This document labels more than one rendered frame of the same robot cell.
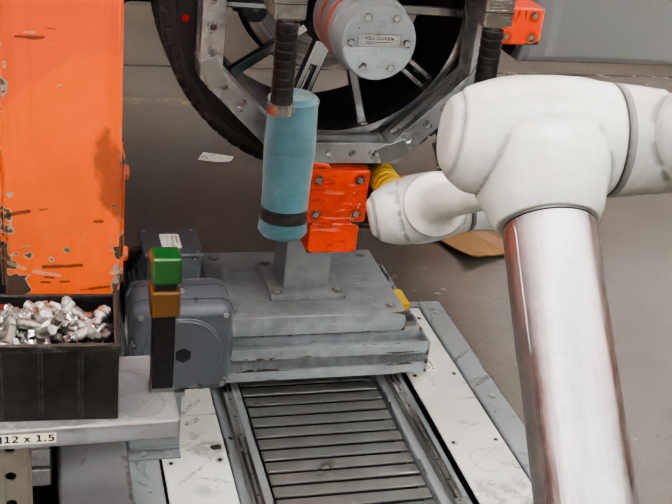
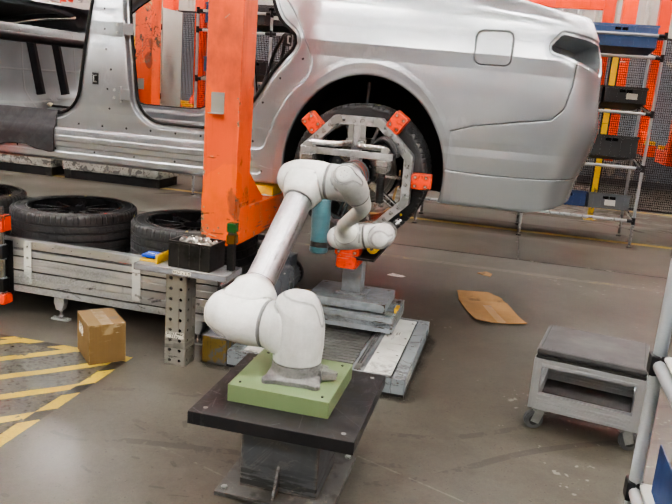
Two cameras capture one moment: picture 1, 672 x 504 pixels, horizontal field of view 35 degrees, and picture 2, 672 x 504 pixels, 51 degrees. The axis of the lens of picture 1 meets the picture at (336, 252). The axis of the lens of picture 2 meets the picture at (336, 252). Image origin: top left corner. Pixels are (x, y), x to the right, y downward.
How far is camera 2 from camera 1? 1.91 m
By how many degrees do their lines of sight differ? 32
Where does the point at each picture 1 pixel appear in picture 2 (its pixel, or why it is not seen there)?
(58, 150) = (217, 193)
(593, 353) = (280, 226)
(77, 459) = not seen: hidden behind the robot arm
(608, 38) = (479, 196)
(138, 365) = not seen: hidden behind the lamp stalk
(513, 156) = (286, 177)
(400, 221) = (334, 237)
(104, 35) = (231, 158)
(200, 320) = not seen: hidden behind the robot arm
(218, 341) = (280, 283)
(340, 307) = (358, 299)
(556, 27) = (454, 189)
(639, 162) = (326, 183)
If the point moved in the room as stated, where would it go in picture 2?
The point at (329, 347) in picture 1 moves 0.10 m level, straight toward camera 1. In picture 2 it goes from (348, 313) to (337, 318)
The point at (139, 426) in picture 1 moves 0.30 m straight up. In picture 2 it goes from (214, 276) to (217, 204)
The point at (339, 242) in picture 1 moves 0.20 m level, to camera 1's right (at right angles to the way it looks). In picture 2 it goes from (348, 264) to (385, 272)
